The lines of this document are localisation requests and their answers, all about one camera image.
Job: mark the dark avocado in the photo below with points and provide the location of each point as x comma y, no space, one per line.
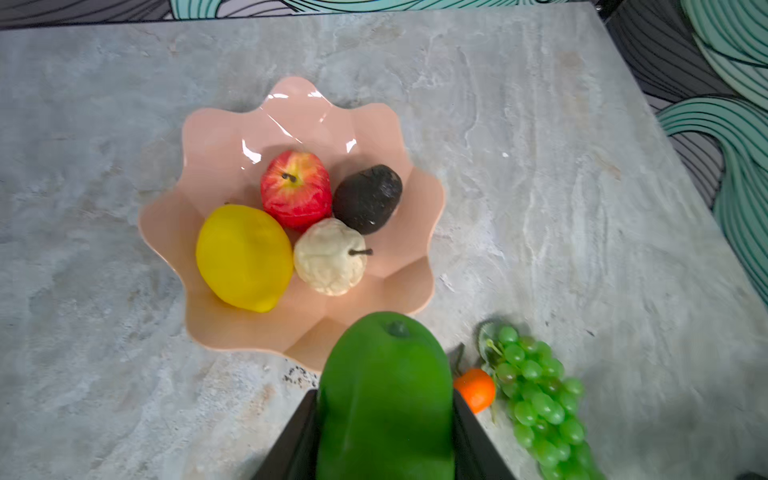
366,200

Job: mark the black corner frame post right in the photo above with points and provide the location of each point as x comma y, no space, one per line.
606,8

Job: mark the orange tomato right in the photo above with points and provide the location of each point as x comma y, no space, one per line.
475,386

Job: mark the red fake apple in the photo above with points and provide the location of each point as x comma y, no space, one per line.
296,190

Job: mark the yellow lemon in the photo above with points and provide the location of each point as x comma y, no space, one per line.
245,257

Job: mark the green grape bunch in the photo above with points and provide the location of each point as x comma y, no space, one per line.
541,401

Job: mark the green lime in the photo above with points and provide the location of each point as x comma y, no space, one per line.
385,403

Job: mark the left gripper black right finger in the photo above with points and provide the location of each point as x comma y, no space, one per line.
476,458

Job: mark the cream fake garlic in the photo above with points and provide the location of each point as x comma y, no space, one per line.
331,257

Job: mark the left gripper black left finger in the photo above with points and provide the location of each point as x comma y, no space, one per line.
294,454

